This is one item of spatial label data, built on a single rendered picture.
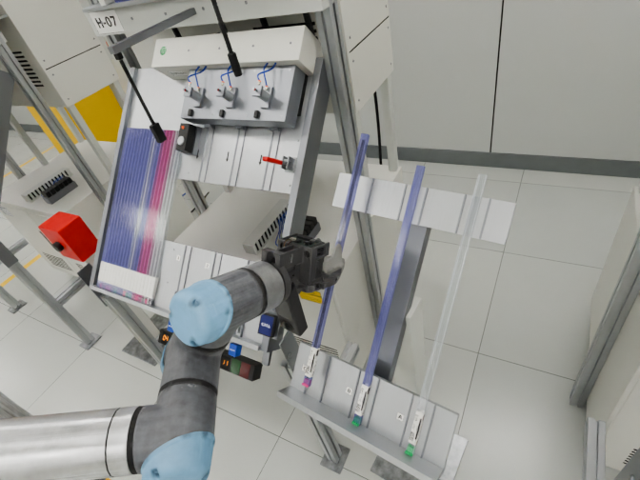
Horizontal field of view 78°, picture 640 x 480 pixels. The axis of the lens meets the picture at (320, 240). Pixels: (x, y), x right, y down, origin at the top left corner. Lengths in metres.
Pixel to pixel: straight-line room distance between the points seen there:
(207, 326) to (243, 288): 0.07
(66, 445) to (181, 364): 0.14
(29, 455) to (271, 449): 1.19
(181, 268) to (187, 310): 0.66
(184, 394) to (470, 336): 1.43
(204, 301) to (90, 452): 0.20
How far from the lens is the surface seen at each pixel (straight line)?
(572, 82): 2.50
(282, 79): 1.00
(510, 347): 1.81
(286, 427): 1.70
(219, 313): 0.51
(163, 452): 0.52
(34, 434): 0.59
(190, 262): 1.15
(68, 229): 1.74
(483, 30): 2.44
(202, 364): 0.57
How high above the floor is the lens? 1.50
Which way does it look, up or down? 40 degrees down
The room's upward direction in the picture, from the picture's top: 16 degrees counter-clockwise
